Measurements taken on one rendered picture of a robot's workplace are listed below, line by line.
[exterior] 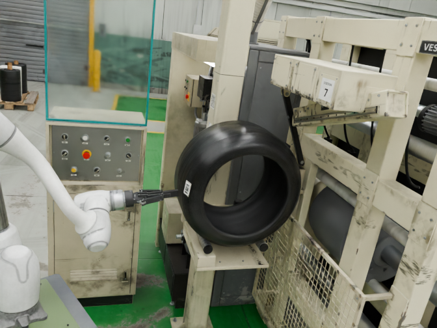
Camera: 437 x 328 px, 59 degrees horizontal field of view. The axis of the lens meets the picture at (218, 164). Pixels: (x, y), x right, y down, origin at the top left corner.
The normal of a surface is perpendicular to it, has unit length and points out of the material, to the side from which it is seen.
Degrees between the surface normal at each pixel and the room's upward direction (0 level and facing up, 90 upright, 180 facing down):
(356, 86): 90
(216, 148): 54
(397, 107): 72
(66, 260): 90
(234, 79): 90
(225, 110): 90
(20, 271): 68
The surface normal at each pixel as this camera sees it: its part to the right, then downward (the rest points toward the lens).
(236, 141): 0.04, -0.43
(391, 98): 0.29, 0.04
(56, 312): 0.13, -0.95
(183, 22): 0.19, 0.35
